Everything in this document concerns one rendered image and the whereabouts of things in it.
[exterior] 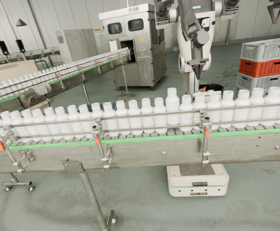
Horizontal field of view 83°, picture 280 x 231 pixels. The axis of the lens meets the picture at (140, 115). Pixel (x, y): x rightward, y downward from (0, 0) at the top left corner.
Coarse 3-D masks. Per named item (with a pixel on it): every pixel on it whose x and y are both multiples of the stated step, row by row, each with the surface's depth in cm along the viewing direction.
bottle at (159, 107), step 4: (156, 100) 68; (160, 100) 68; (156, 104) 69; (160, 104) 68; (156, 108) 70; (160, 108) 69; (164, 108) 70; (156, 112) 69; (160, 112) 69; (156, 116) 71; (160, 116) 70; (164, 116) 70; (156, 120) 72; (160, 120) 71; (164, 120) 71; (156, 124) 73; (160, 124) 72; (164, 124) 72; (164, 128) 73; (160, 132) 74; (164, 132) 74
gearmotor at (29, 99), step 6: (42, 84) 190; (48, 84) 195; (30, 90) 181; (36, 90) 181; (42, 90) 183; (48, 90) 194; (24, 96) 170; (30, 96) 176; (36, 96) 182; (24, 102) 175; (30, 102) 175; (36, 102) 181; (48, 102) 194
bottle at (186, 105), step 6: (186, 96) 70; (186, 102) 67; (180, 108) 69; (186, 108) 68; (192, 108) 68; (180, 114) 70; (186, 114) 69; (192, 114) 70; (180, 120) 72; (186, 120) 70; (192, 120) 71
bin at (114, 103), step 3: (105, 102) 135; (111, 102) 134; (114, 102) 134; (87, 105) 137; (90, 105) 137; (102, 105) 136; (114, 105) 135; (90, 108) 138; (102, 108) 137; (114, 108) 137; (78, 111) 127; (90, 111) 140
